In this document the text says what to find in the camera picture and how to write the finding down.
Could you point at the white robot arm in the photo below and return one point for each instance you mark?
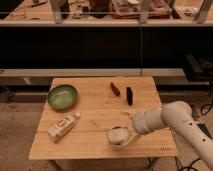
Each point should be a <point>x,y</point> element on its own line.
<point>178,116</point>

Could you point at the wooden table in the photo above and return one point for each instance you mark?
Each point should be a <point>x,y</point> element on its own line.
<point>100,110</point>

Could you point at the white milk carton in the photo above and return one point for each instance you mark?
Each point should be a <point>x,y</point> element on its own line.
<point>57,131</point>

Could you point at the dark eggplant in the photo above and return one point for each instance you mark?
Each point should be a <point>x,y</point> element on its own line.
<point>129,96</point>

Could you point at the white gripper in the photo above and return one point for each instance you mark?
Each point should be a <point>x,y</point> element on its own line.
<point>130,136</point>

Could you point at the green ceramic bowl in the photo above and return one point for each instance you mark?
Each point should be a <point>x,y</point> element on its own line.
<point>62,97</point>

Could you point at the white cup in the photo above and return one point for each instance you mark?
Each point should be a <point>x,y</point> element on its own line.
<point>115,137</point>

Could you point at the wooden shelf bench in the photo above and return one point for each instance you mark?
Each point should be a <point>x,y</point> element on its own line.
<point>107,13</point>

